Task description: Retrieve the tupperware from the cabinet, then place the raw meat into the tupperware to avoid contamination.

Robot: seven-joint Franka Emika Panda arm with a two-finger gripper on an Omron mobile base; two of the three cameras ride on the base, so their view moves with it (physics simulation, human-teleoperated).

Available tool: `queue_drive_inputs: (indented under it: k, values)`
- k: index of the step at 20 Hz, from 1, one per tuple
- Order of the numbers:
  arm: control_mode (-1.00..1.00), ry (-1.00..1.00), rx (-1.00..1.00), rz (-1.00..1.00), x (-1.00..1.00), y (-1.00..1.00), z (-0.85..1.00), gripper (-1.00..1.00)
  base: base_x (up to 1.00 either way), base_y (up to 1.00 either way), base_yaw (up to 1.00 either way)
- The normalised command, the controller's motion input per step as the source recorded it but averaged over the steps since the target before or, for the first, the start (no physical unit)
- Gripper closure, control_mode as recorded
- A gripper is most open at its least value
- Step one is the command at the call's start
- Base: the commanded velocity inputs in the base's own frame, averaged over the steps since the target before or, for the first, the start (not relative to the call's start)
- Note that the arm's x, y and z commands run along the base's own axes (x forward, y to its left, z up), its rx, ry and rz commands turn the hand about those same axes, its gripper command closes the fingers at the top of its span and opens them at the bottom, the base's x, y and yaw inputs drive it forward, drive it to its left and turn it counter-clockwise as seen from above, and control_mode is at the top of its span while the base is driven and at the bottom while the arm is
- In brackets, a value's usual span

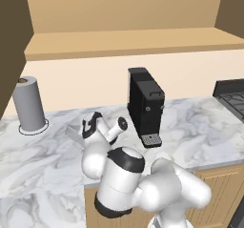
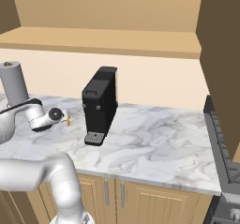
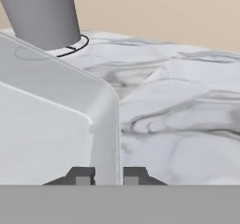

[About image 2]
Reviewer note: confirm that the dark brown wall cabinet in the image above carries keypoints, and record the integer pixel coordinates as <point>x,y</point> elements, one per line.
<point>7,6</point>

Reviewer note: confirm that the black coffee machine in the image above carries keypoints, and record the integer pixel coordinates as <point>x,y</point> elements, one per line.
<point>99,106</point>

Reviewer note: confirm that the dark grey stove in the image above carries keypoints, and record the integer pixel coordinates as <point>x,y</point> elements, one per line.
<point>223,171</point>

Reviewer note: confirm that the grey paper towel roll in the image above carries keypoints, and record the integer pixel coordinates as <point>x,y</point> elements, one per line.
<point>13,85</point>

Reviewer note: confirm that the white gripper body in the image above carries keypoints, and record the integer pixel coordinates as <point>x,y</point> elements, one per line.
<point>64,114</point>

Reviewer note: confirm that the wooden base cabinet door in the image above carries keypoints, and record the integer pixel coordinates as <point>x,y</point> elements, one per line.
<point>17,209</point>
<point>156,206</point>
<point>93,199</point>

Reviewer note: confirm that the light wooden wall cabinet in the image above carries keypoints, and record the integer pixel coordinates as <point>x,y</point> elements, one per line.
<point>103,12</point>

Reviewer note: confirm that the small orange thing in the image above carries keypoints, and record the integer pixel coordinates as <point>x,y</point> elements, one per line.
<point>68,120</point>

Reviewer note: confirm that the dark brown tall cabinet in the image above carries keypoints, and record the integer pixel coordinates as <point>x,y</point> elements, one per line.
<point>220,62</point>

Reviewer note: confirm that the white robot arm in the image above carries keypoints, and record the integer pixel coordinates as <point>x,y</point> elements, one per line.
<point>47,171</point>

